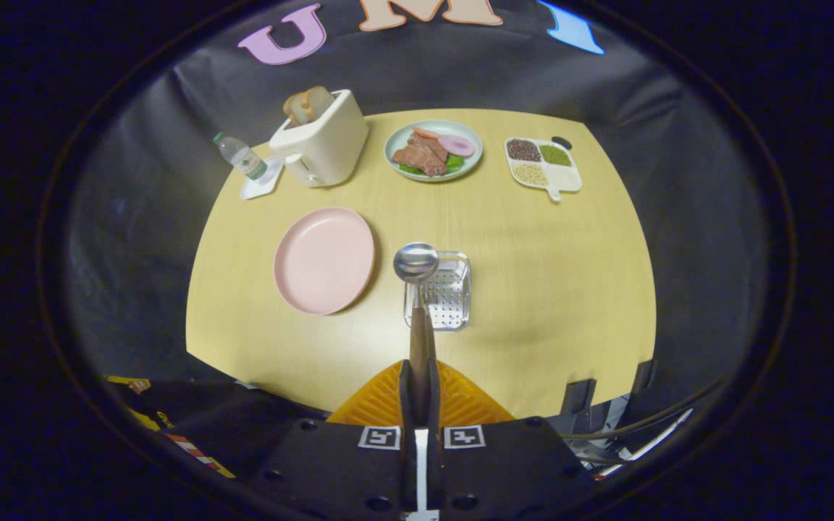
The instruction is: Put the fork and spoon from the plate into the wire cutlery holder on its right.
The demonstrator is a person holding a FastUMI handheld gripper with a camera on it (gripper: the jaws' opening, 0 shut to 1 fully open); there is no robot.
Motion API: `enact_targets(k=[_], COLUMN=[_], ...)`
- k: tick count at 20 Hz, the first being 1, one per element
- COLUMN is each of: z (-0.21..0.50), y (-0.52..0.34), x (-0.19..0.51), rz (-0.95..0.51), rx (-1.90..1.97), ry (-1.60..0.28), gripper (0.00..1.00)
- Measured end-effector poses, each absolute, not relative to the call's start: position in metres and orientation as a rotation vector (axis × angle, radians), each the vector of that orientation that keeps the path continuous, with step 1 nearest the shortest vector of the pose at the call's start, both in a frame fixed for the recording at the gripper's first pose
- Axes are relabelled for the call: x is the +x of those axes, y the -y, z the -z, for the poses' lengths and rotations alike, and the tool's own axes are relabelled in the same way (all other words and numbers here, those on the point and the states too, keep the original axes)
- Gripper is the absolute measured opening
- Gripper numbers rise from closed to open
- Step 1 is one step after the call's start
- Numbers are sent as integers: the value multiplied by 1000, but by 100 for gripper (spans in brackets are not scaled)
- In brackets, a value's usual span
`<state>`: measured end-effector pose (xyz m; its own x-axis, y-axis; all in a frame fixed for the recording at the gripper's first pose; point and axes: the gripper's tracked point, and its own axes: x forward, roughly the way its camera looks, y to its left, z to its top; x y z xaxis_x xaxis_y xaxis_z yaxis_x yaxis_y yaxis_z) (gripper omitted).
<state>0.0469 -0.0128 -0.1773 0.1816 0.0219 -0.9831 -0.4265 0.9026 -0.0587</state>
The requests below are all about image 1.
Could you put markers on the orange food piece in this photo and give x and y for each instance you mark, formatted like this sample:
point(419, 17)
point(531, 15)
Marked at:
point(426, 133)

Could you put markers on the pink plate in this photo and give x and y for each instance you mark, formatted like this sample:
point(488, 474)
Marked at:
point(323, 260)

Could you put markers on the black chair frame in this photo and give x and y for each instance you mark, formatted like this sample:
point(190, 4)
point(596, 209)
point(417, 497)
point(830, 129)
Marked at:
point(578, 405)

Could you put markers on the toasted bread slice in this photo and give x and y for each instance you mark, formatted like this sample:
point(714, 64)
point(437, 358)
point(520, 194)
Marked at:
point(318, 101)
point(294, 108)

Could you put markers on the pale green plate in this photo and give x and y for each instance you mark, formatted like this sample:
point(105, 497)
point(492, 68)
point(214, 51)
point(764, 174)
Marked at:
point(397, 143)

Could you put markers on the white square coaster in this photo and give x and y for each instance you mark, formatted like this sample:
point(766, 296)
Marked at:
point(258, 189)

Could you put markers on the brown cooked meat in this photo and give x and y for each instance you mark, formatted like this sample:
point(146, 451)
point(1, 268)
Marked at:
point(420, 155)

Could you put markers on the pink ham slice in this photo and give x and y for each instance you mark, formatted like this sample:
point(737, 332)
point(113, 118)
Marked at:
point(457, 145)

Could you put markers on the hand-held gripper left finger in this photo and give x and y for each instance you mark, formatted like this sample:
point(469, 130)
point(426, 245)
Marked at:
point(404, 463)

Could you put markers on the white toaster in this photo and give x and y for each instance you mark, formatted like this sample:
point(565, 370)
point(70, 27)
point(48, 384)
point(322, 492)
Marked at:
point(330, 145)

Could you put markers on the green lettuce leaf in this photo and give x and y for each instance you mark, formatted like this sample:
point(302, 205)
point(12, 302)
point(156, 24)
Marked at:
point(455, 164)

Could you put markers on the white divided dish with grains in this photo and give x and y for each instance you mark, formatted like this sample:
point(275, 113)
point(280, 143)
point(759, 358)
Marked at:
point(567, 177)

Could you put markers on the clear plastic water bottle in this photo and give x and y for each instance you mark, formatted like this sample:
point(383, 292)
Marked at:
point(243, 159)

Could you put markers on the black yellow trimmed object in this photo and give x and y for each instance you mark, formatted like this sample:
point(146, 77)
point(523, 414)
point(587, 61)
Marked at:
point(192, 412)

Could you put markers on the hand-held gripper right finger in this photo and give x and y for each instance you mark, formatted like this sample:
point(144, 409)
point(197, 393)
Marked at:
point(434, 470)

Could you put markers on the clear perforated drain basket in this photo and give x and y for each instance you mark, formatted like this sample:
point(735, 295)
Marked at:
point(449, 297)

